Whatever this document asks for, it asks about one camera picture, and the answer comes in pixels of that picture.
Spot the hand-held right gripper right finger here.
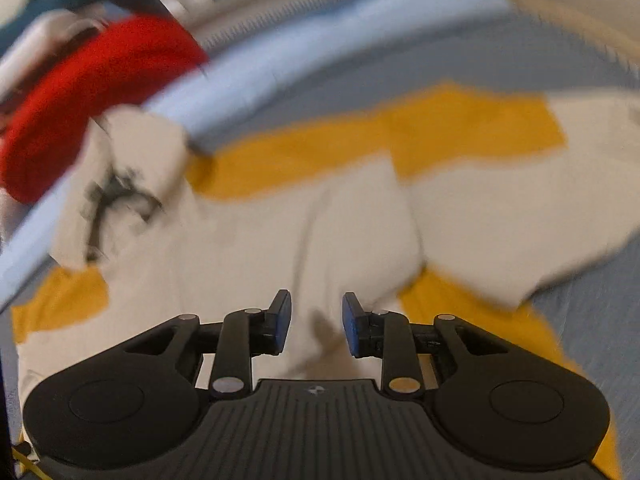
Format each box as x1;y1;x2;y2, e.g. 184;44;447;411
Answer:
341;291;507;401

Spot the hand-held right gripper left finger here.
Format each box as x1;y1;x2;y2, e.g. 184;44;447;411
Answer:
122;289;293;401

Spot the cream and yellow shirt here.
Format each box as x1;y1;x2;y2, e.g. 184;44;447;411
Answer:
10;80;640;480

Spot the light blue folded sheet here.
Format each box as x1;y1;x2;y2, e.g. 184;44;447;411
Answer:
0;0;518;311

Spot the grey bed mattress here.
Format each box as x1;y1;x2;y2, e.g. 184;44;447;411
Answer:
190;10;640;480

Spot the red folded cloth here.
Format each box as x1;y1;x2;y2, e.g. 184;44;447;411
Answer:
0;15;211;206

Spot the yellow cable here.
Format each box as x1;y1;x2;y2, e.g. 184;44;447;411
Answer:
11;441;53;480

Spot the wooden bed frame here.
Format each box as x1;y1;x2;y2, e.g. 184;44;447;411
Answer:
515;0;640;73

